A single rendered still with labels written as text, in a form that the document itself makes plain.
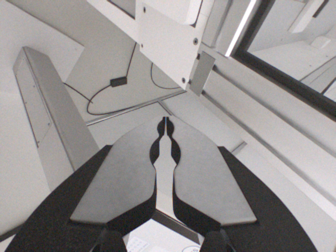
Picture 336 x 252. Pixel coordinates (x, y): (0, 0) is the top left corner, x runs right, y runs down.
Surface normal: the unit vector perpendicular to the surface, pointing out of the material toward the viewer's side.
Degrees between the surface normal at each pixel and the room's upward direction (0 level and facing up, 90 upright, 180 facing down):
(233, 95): 90
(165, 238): 50
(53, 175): 90
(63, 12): 0
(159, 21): 90
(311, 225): 90
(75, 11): 0
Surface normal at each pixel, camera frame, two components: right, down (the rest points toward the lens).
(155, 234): 0.02, 0.34
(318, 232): 0.20, -0.64
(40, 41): 0.66, 0.61
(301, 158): -0.77, 0.37
